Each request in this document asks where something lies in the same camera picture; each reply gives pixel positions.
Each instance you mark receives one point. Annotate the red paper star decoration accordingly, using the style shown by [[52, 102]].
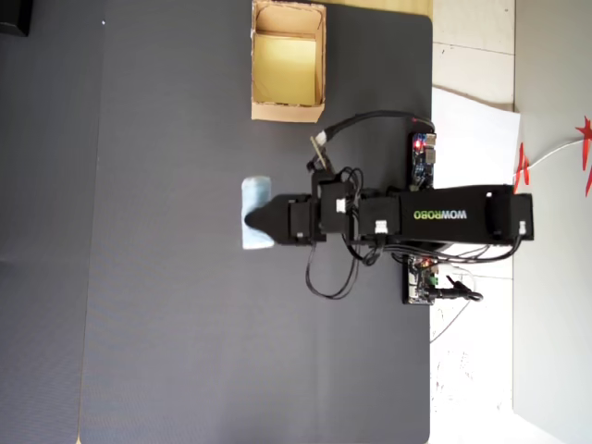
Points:
[[586, 148], [522, 166]]

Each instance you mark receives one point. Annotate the black box-shaped object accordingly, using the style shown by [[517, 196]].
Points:
[[14, 16]]

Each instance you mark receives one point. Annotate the black table mat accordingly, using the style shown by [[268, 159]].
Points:
[[208, 324]]

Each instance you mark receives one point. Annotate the yellow foam pad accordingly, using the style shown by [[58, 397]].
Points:
[[284, 69]]

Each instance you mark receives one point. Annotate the grey table mat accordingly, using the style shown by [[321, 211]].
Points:
[[41, 231]]

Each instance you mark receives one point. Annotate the light blue yarn block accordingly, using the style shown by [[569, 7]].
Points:
[[256, 189]]

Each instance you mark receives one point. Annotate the black power plug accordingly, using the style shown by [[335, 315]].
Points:
[[453, 293]]

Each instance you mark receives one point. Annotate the bare camera circuit board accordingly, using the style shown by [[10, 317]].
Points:
[[319, 152]]

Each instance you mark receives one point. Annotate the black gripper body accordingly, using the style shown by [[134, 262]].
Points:
[[305, 217]]

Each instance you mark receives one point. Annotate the blue controller circuit board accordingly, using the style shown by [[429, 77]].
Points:
[[422, 162]]

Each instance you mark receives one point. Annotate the open cardboard box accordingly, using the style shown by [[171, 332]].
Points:
[[287, 113]]

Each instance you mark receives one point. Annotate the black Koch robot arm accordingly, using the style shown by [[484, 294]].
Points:
[[439, 215]]

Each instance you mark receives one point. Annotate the motor driver circuit board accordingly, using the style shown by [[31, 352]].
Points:
[[418, 282]]

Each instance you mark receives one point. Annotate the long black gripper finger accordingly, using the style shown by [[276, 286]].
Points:
[[273, 217]]

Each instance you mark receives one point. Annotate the white paper sheet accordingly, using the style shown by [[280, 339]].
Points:
[[472, 139]]

